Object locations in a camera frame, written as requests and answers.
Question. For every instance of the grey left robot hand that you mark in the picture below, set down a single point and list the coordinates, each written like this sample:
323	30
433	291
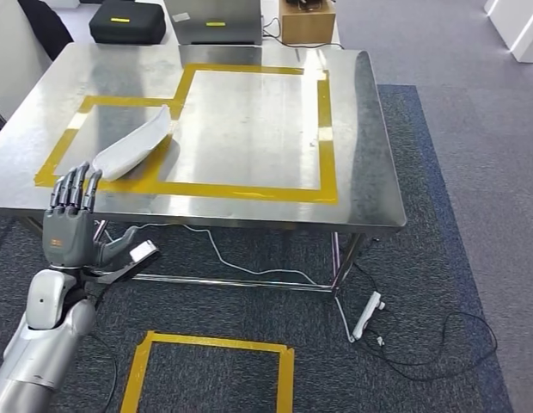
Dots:
68	239

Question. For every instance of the white curved plastic part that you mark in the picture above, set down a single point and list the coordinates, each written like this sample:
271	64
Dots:
129	148

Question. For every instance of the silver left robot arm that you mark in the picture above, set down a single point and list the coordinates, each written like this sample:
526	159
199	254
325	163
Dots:
43	342

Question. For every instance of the stainless steel workbench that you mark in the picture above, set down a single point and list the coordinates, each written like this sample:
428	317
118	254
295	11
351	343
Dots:
369	142

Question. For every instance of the yellow floor tape square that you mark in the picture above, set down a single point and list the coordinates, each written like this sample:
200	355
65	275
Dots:
206	342

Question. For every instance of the black chair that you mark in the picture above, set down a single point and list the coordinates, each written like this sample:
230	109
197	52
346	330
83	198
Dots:
47	28

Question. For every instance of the black zip case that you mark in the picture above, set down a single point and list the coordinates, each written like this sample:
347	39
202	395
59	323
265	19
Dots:
126	23

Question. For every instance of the grey laptop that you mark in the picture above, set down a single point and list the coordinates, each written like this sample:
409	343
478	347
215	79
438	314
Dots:
215	23

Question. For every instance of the white desk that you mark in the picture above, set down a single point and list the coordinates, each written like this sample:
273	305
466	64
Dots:
273	8

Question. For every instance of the brown cardboard box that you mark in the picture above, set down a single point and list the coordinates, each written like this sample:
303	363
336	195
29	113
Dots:
307	28

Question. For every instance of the black device with antennas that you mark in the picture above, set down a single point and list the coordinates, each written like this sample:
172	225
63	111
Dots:
309	4

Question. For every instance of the white power strip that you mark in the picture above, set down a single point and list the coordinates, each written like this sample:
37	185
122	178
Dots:
365	316

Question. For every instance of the small white plug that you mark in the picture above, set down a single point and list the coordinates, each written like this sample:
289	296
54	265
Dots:
380	341

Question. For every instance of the dark blue floor mat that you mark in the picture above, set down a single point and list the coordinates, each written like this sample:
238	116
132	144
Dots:
443	228

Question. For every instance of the white lit partition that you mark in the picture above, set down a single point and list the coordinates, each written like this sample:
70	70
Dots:
519	28

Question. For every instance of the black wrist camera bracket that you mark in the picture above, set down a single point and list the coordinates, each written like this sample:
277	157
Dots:
120	272

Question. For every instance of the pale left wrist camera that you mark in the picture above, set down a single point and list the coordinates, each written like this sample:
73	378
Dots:
142	251

